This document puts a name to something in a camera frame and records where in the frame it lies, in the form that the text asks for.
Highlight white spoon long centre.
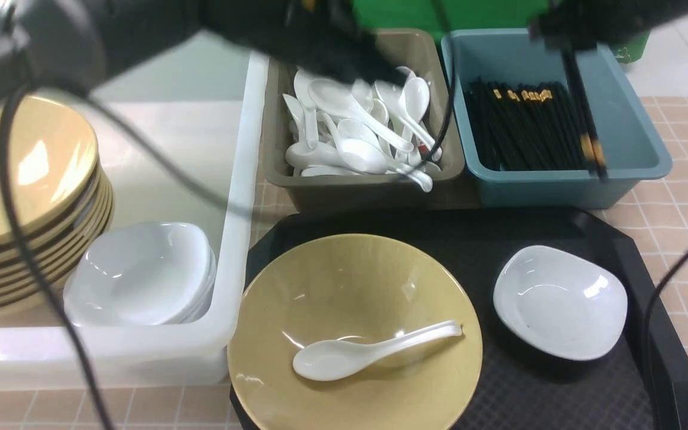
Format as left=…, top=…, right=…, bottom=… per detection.
left=308, top=78, right=413, bottom=153

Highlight green cloth backdrop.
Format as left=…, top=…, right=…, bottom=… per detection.
left=0, top=0, right=652, bottom=63

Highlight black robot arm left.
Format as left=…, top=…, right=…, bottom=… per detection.
left=0, top=1, right=406, bottom=104

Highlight blue plastic chopstick bin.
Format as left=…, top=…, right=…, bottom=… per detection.
left=441, top=28, right=672, bottom=210

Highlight white square sauce dish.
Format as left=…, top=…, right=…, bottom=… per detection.
left=493, top=245, right=628, bottom=361

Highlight white spoon right upper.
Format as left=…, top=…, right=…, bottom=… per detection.
left=374, top=76, right=436, bottom=167

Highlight white spoon left lying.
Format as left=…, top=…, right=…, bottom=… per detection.
left=285, top=142, right=349, bottom=170

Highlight stack of yellow bowls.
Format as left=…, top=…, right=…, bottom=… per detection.
left=0, top=96, right=115, bottom=316

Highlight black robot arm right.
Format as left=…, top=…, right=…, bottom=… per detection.
left=527, top=1, right=688, bottom=51

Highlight white spoon front bottom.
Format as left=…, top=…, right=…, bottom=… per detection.
left=335, top=139, right=434, bottom=193

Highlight stack of white dishes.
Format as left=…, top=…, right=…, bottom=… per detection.
left=63, top=222, right=216, bottom=327

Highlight white soup spoon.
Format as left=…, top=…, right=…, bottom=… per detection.
left=292, top=320, right=462, bottom=382

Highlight black chopstick gold tip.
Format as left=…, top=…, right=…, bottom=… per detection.
left=560, top=50, right=598, bottom=176
left=578, top=66, right=608, bottom=182

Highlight black cable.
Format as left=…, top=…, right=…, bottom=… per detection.
left=0, top=84, right=458, bottom=430

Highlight pile of black chopsticks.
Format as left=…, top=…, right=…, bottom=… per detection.
left=464, top=78, right=589, bottom=171

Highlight black plastic serving tray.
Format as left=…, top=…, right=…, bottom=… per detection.
left=246, top=207, right=688, bottom=429

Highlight brown plastic spoon bin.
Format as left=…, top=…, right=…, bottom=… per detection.
left=260, top=28, right=466, bottom=213

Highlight yellow noodle bowl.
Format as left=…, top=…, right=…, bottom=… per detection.
left=228, top=234, right=483, bottom=429

